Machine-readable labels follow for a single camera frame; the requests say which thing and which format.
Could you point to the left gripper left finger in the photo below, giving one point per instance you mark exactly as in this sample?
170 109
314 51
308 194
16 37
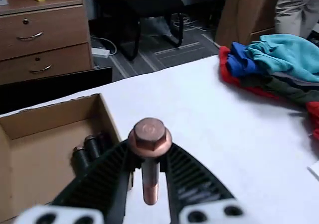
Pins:
99 181

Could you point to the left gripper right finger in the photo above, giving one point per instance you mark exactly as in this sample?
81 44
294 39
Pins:
192 176

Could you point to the copper hex flange bolt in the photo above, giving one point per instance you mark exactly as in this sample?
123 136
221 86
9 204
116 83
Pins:
149 144

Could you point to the black sleeve with bolt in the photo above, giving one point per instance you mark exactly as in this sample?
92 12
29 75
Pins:
92 148
81 160
102 142

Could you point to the cardboard box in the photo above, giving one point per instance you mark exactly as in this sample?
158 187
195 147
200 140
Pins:
45 144

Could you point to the white power strip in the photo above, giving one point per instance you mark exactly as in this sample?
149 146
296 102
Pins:
100 52

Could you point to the pile of coloured clothes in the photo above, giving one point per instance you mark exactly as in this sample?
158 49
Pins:
276 67

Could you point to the wooden drawer cabinet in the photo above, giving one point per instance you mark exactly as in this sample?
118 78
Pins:
42 27

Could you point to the black office chair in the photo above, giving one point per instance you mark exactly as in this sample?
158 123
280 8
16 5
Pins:
149 12

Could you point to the wooden desk panel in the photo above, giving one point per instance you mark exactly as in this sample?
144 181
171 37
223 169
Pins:
245 15

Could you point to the person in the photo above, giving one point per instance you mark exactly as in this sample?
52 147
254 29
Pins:
296 10

